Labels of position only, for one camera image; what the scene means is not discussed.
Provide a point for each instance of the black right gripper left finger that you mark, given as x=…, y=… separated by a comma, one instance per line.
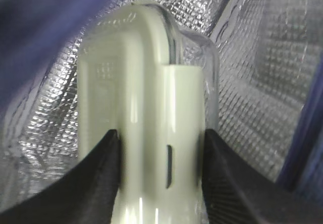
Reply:
x=86, y=194

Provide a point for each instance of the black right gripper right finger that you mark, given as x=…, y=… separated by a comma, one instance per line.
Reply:
x=234, y=192

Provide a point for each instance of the glass container green lid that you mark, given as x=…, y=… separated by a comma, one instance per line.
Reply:
x=155, y=84

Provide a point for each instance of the dark navy lunch bag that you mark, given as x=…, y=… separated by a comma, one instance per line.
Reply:
x=270, y=61

